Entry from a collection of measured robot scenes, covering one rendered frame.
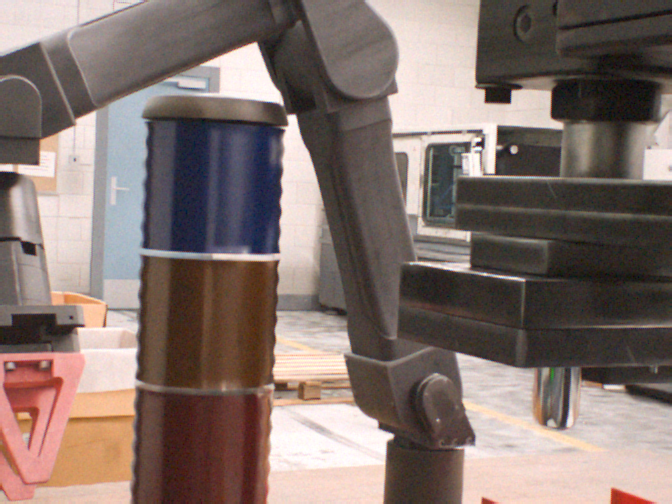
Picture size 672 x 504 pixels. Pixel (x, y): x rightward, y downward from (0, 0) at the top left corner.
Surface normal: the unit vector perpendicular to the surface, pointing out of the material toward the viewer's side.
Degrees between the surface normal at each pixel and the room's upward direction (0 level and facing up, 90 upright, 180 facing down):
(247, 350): 104
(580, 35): 90
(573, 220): 90
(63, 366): 81
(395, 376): 90
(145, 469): 76
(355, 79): 90
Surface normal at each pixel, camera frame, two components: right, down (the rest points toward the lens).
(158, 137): -0.66, -0.24
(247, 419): 0.69, 0.31
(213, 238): 0.13, 0.30
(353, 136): 0.48, 0.32
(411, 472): -0.35, 0.04
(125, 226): 0.40, 0.07
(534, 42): -0.89, -0.02
